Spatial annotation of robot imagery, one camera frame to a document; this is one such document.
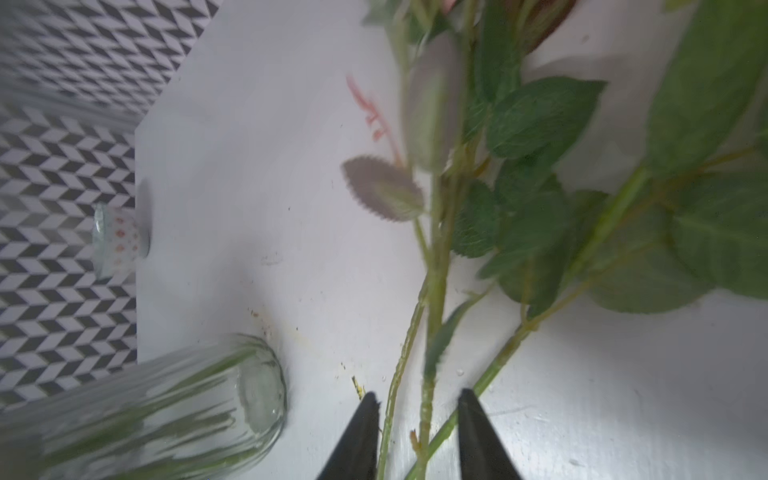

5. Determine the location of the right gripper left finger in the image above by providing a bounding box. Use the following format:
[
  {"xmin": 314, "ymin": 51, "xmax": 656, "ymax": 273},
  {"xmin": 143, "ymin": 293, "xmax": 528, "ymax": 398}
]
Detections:
[{"xmin": 317, "ymin": 392, "xmax": 380, "ymax": 480}]

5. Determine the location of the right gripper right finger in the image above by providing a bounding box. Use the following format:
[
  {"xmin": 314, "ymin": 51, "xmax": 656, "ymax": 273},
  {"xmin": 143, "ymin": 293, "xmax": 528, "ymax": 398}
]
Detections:
[{"xmin": 457, "ymin": 388, "xmax": 522, "ymax": 480}]

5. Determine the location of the clear glass vase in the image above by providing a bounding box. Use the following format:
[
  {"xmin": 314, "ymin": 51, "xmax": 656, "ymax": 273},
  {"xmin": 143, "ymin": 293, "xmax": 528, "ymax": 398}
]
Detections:
[{"xmin": 1, "ymin": 334, "xmax": 287, "ymax": 479}]

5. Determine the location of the small pink bud stem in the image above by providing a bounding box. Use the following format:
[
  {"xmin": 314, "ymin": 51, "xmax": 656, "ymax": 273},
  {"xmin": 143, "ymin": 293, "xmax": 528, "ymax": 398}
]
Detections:
[{"xmin": 342, "ymin": 1, "xmax": 603, "ymax": 479}]

